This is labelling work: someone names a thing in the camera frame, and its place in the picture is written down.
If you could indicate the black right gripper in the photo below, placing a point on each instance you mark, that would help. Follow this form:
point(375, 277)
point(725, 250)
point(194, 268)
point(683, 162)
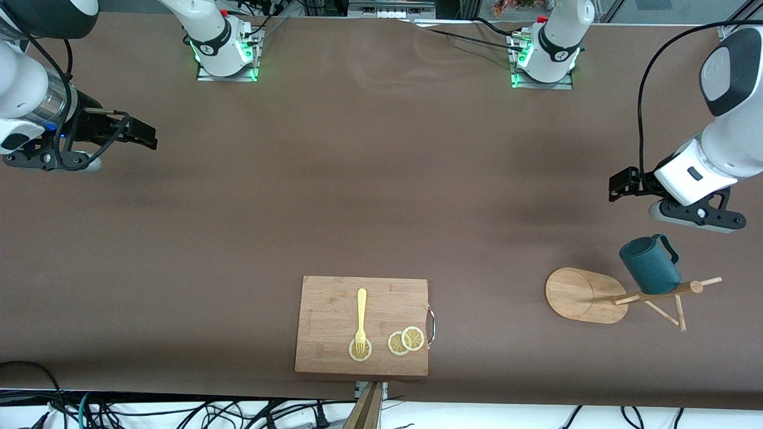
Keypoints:
point(90, 127)

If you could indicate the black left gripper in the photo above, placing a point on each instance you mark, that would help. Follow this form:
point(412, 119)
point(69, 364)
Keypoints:
point(641, 181)

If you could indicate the teal cup yellow inside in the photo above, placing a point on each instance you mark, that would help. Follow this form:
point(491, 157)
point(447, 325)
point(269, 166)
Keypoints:
point(647, 268)

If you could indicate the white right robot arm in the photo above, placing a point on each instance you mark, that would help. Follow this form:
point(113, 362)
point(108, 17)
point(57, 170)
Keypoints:
point(24, 83)

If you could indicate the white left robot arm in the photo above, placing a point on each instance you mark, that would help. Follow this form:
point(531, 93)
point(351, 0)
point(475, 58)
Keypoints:
point(727, 149)

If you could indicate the wooden cup rack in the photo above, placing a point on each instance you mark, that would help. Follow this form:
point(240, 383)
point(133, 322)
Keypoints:
point(581, 295)

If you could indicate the lemon slice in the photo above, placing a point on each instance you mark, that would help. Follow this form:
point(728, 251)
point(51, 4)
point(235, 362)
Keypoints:
point(393, 344)
point(360, 358)
point(413, 338)

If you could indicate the bamboo cutting board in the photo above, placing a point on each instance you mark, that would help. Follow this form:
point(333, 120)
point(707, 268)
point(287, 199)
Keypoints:
point(328, 316)

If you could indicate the grey power strip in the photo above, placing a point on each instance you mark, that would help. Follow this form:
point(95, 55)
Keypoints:
point(387, 11)

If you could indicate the yellow plastic fork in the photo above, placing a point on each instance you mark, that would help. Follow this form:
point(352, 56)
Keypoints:
point(361, 310)

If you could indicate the black power plug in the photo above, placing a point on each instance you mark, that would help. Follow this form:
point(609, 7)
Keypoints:
point(322, 420)

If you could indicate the metal post bracket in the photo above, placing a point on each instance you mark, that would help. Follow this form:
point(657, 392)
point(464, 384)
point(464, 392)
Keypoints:
point(359, 387)

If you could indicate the brown wooden post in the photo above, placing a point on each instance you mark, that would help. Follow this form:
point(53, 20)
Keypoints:
point(366, 411)

